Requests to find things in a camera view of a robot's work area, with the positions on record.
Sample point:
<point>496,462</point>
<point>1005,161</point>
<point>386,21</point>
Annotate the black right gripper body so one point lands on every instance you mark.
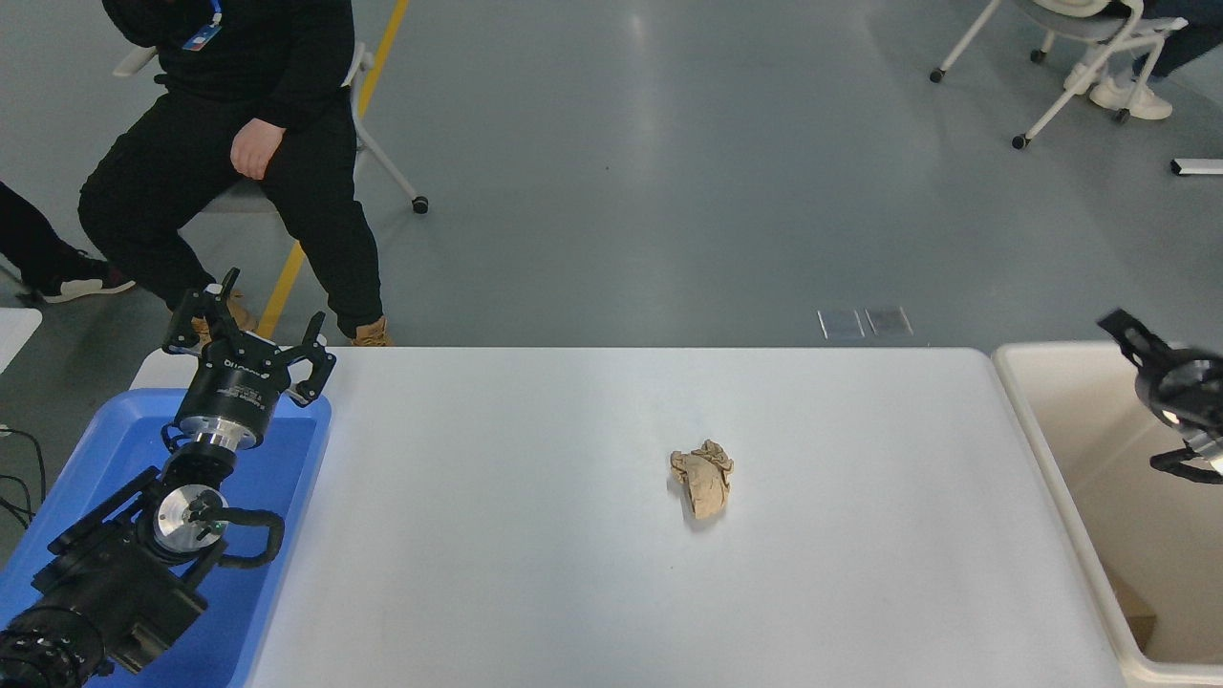
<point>1185,392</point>

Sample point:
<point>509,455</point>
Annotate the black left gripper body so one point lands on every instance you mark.
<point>234,394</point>

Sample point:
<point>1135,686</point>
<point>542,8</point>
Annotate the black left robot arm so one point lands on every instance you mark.
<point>105,583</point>

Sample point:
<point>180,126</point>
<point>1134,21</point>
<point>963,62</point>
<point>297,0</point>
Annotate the clear square floor plate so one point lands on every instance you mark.
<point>889,321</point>
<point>841,324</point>

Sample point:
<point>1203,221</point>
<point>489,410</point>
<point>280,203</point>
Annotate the person's left hand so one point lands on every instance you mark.
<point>255,148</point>

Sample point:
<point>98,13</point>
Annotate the blue plastic tray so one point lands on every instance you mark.
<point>277,459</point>

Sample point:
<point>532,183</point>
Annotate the large pale plastic bin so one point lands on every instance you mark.
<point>1099,459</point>

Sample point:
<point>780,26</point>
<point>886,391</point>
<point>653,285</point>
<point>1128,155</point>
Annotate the white metal bar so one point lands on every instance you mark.
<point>1198,166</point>

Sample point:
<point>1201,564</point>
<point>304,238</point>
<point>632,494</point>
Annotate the white side table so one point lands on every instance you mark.
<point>14,334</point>

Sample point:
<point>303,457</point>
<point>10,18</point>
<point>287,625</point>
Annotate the person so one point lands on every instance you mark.
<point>1137,98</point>
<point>29,244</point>
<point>287,57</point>

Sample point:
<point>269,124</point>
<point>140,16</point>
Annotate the brown cardboard piece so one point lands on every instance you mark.
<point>1133,607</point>

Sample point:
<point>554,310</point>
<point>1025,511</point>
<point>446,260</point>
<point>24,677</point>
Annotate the white chair with castors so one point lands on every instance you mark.
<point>355,59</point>

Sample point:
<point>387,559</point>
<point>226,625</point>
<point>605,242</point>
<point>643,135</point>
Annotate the white chair with grey seat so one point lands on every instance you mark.
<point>1080,21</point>

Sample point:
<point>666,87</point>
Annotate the crumpled tan paper ball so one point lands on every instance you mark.
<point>704,483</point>

